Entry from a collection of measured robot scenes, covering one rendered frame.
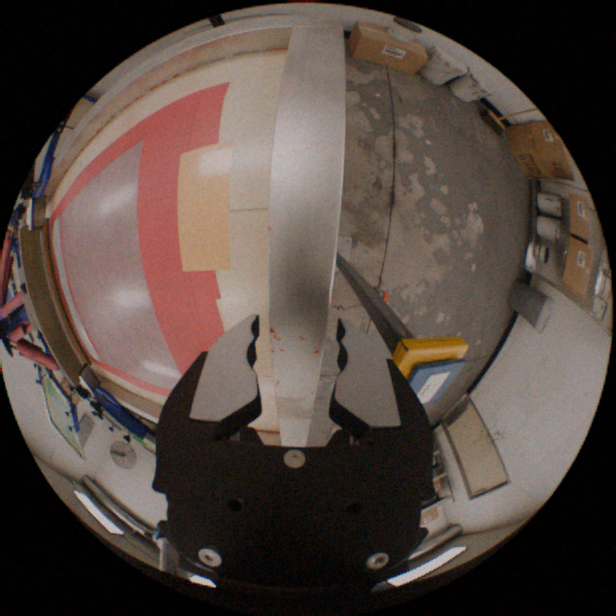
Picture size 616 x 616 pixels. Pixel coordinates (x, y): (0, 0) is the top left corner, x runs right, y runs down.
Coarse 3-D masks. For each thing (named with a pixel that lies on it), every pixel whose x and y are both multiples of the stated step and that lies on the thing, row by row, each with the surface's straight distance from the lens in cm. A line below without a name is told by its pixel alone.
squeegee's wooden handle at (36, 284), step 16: (32, 240) 58; (32, 256) 57; (32, 272) 57; (32, 288) 57; (48, 288) 57; (32, 304) 57; (48, 304) 57; (48, 320) 57; (48, 336) 58; (64, 336) 59; (64, 352) 59; (64, 368) 60; (80, 368) 62
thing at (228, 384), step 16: (256, 320) 12; (224, 336) 10; (240, 336) 10; (256, 336) 12; (208, 352) 9; (224, 352) 9; (240, 352) 9; (256, 352) 10; (208, 368) 9; (224, 368) 8; (240, 368) 8; (208, 384) 8; (224, 384) 8; (240, 384) 8; (256, 384) 7; (208, 400) 7; (224, 400) 7; (240, 400) 7; (256, 400) 7; (192, 416) 7; (208, 416) 7; (224, 416) 7; (240, 416) 7; (256, 416) 8
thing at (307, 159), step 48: (192, 48) 24; (240, 48) 23; (288, 48) 17; (336, 48) 18; (288, 96) 13; (336, 96) 13; (288, 144) 11; (336, 144) 11; (48, 192) 59; (288, 192) 10; (336, 192) 10; (288, 240) 10; (336, 240) 10; (288, 288) 10; (288, 336) 12; (288, 384) 16; (288, 432) 25
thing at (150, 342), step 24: (96, 312) 37; (120, 312) 29; (144, 312) 24; (168, 312) 20; (192, 312) 18; (216, 312) 17; (96, 336) 45; (120, 336) 33; (144, 336) 27; (168, 336) 23; (192, 336) 20; (216, 336) 19; (96, 360) 59; (120, 360) 41; (144, 360) 32; (168, 360) 26; (192, 360) 23; (144, 384) 40; (168, 384) 33
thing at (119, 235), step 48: (192, 96) 22; (144, 144) 23; (192, 144) 18; (96, 192) 30; (144, 192) 20; (96, 240) 29; (144, 240) 20; (96, 288) 33; (144, 288) 22; (192, 288) 17
